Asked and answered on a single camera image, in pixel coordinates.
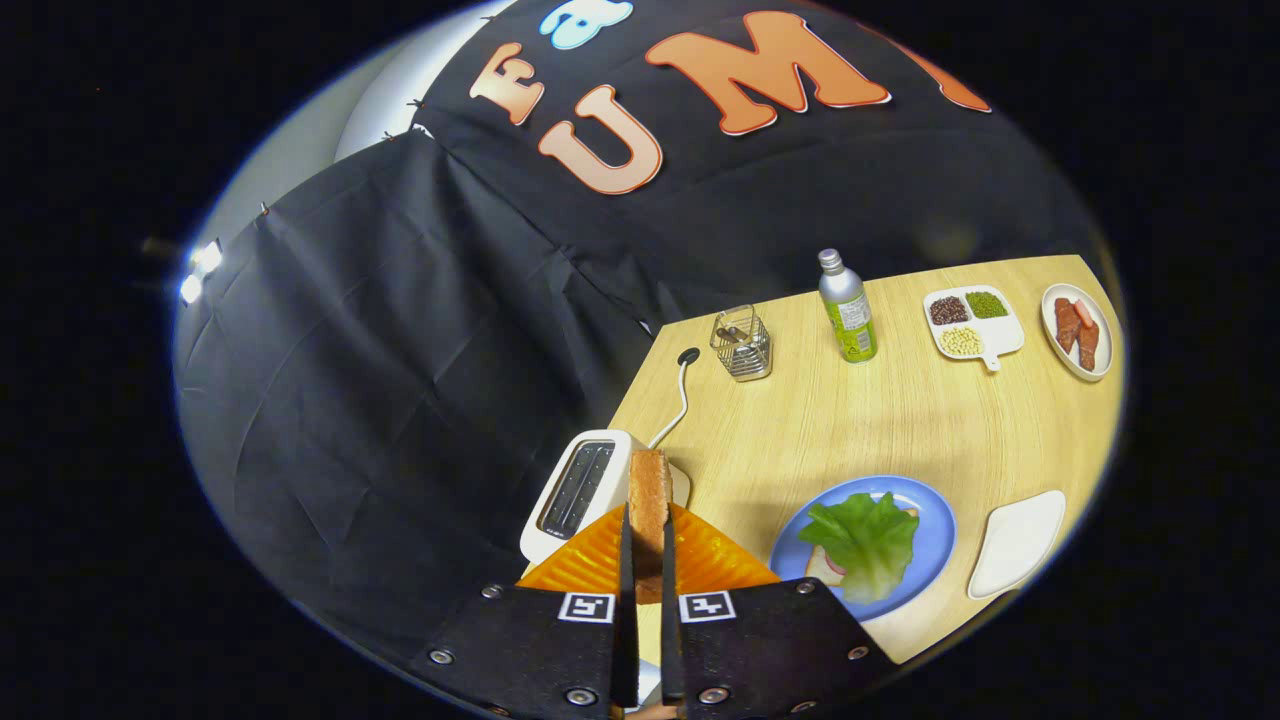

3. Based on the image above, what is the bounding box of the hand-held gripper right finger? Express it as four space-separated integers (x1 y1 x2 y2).
660 500 901 720

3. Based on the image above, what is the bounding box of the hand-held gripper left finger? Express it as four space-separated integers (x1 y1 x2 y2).
405 500 641 720

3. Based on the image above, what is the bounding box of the brown toast slice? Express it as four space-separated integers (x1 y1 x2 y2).
628 449 673 605

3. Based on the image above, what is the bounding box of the green lettuce leaf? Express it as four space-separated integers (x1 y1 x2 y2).
797 491 920 605

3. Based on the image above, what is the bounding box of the white toaster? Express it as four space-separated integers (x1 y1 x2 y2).
520 429 692 567

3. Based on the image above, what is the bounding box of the white bread slice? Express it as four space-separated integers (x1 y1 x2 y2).
804 506 920 588

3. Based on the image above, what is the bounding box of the blue round plate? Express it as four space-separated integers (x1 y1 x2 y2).
769 475 957 623

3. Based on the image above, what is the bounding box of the small white square plate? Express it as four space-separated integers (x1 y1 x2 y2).
967 489 1067 601

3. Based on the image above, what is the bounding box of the green bottle with silver cap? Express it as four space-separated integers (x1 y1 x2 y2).
818 248 879 364

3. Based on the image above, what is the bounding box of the white divided dish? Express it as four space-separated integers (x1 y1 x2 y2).
923 286 1026 373

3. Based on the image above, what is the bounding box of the white oval plate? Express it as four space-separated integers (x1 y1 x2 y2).
1041 283 1114 383

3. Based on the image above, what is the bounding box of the ceiling light strip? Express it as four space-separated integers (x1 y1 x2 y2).
178 240 225 306

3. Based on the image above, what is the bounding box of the white toaster cable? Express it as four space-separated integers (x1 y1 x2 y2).
648 347 701 449

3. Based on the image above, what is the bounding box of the metal wire holder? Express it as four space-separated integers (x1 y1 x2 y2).
710 304 773 383

